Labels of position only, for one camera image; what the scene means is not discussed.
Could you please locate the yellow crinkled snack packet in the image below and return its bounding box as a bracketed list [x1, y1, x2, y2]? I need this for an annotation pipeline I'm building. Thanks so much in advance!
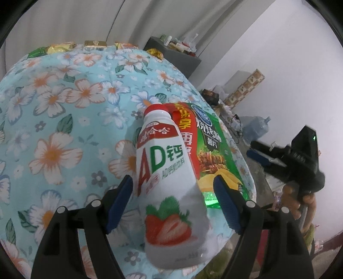
[146, 48, 164, 59]

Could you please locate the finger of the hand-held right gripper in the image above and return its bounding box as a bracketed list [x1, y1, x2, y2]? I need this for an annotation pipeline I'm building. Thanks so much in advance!
[250, 140, 290, 161]
[246, 149, 289, 176]

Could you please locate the grey cabinet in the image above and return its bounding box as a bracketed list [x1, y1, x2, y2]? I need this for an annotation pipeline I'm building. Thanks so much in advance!
[143, 36, 202, 79]

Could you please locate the black cable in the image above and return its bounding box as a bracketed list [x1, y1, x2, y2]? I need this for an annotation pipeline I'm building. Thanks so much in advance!
[230, 114, 242, 130]

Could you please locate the grey flat panel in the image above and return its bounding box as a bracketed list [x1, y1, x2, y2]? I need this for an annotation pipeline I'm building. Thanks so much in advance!
[224, 70, 254, 93]

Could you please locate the patterned cardboard box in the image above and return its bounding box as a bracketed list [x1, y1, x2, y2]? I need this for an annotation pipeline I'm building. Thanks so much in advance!
[224, 69, 266, 109]

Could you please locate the blue water jug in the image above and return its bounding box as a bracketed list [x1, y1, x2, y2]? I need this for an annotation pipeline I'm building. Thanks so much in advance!
[242, 116, 271, 138]

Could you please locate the clutter of small items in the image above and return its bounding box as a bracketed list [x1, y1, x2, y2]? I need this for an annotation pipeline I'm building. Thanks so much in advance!
[160, 33, 200, 55]

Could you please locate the floral blue tablecloth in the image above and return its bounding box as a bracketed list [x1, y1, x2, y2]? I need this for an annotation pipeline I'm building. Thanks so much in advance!
[0, 44, 258, 279]

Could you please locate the orange snack packet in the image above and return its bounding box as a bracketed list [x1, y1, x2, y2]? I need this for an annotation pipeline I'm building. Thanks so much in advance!
[115, 42, 139, 50]

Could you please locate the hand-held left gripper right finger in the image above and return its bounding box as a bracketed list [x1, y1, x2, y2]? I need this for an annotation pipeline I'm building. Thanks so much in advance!
[193, 175, 315, 279]

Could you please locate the green snack packet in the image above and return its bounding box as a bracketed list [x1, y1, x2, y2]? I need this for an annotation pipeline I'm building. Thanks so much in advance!
[27, 47, 49, 58]

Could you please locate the pile of plastic bags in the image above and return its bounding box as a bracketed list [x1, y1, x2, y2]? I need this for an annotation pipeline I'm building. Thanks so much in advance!
[212, 84, 242, 129]

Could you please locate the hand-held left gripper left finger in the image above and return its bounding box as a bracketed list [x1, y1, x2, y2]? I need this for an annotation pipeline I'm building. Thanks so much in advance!
[30, 175, 134, 279]

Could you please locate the person's right hand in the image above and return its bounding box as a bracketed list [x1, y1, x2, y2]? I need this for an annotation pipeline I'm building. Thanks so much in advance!
[281, 182, 315, 220]

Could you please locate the white strawberry drink bottle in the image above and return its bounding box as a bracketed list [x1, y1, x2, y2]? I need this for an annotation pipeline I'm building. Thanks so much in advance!
[136, 103, 210, 269]

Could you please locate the black box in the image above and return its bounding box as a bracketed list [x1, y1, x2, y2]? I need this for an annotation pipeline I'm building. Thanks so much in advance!
[202, 89, 220, 105]

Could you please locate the white curtain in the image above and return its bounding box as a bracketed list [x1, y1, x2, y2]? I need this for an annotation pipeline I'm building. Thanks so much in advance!
[5, 0, 276, 81]

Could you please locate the green chips packet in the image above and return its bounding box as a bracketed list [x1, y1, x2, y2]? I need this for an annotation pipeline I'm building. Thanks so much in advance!
[171, 101, 251, 209]

